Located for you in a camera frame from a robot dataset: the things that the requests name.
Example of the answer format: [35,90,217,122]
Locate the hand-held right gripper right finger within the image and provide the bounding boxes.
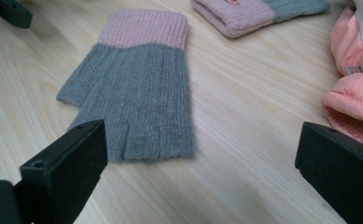
[295,121,363,224]

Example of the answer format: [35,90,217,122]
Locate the pink ski glove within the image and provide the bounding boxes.
[321,0,363,152]

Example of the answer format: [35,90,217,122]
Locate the grey pink knit glove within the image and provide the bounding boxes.
[56,8,197,162]
[190,0,331,39]

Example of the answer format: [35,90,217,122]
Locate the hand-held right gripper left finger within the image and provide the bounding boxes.
[14,119,108,224]

